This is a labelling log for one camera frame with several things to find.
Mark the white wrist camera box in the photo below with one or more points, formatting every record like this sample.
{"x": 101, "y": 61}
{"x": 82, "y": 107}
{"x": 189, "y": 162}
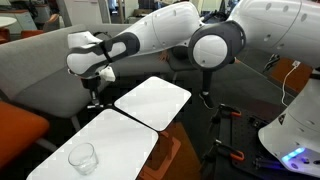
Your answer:
{"x": 107, "y": 74}

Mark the grey sofa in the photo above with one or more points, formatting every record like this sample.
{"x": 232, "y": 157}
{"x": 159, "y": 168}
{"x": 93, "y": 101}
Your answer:
{"x": 34, "y": 74}

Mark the orange and beige sofa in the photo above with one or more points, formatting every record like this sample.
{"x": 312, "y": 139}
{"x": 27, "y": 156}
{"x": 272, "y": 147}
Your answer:
{"x": 19, "y": 129}

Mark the white side table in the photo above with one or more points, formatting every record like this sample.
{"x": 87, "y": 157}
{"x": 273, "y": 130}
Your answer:
{"x": 155, "y": 102}
{"x": 122, "y": 146}

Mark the clear glass cup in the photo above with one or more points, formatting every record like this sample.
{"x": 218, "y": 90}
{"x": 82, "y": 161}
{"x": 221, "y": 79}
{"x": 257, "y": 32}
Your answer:
{"x": 83, "y": 158}

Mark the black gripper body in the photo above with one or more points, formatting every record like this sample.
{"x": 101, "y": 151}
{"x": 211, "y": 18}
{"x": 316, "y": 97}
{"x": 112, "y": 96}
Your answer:
{"x": 92, "y": 85}

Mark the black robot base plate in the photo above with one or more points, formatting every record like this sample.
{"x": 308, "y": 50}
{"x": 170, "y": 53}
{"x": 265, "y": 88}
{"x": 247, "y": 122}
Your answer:
{"x": 243, "y": 140}

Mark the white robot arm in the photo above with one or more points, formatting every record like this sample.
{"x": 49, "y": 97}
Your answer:
{"x": 287, "y": 28}

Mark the orange clamp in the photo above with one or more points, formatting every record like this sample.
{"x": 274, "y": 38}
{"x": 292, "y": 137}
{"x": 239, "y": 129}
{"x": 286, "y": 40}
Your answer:
{"x": 214, "y": 151}
{"x": 224, "y": 108}

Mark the far white side table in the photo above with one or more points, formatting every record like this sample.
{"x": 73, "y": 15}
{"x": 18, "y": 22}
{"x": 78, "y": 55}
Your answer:
{"x": 122, "y": 146}

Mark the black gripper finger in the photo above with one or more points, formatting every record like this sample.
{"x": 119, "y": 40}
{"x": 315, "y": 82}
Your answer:
{"x": 97, "y": 103}
{"x": 90, "y": 106}

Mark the near white side table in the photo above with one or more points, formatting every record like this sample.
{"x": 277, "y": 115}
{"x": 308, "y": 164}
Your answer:
{"x": 155, "y": 102}

